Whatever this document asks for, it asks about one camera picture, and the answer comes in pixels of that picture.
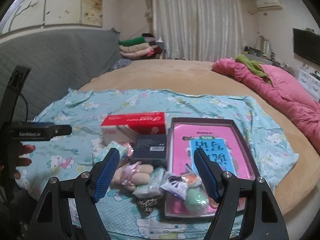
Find beige plush bear pink ribbon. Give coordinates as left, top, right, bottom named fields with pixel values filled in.
left=111, top=161, right=154, bottom=192

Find green sponge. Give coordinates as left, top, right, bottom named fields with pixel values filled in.
left=184, top=188, right=209, bottom=214

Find white blue snack packet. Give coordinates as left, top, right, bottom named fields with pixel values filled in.
left=161, top=172, right=189, bottom=200

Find leopard print scrunchie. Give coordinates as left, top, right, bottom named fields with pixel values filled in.
left=136, top=196, right=161, bottom=215

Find orange sponge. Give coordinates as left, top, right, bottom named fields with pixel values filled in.
left=183, top=171, right=202, bottom=188

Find person's left hand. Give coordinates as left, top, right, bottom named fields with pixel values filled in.
left=16, top=143, right=36, bottom=167

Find dark shallow box tray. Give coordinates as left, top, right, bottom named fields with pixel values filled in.
left=165, top=118, right=259, bottom=218

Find pink blue book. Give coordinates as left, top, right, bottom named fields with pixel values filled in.
left=165, top=118, right=259, bottom=218

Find hello kitty blue cloth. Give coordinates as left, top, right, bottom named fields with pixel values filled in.
left=17, top=89, right=299, bottom=239

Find red white tissue box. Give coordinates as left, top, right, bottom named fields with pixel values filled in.
left=100, top=112, right=167, bottom=144

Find dark blue small box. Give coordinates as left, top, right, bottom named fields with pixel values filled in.
left=131, top=134, right=167, bottom=166

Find grey quilted headboard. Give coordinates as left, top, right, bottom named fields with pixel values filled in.
left=1, top=29, right=121, bottom=120

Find dark floral pillow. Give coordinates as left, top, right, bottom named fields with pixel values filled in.
left=108, top=59, right=132, bottom=72

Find pink quilt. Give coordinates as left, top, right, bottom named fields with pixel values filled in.
left=213, top=58, right=319, bottom=152

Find green garment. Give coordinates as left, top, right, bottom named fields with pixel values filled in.
left=235, top=54, right=272, bottom=85

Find stack of folded clothes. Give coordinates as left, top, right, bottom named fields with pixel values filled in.
left=118, top=33, right=164, bottom=60

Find white drawer cabinet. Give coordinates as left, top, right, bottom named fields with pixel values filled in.
left=298, top=69, right=320, bottom=102

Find white curtain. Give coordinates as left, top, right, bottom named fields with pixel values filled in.
left=152, top=0, right=243, bottom=62

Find black television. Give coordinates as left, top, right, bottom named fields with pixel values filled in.
left=293, top=29, right=320, bottom=65

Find white air conditioner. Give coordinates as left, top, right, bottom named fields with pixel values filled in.
left=255, top=0, right=283, bottom=11

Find black cable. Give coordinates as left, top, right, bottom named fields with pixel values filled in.
left=18, top=94, right=29, bottom=122

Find wall painting panels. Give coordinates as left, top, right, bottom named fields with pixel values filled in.
left=1, top=0, right=103, bottom=35

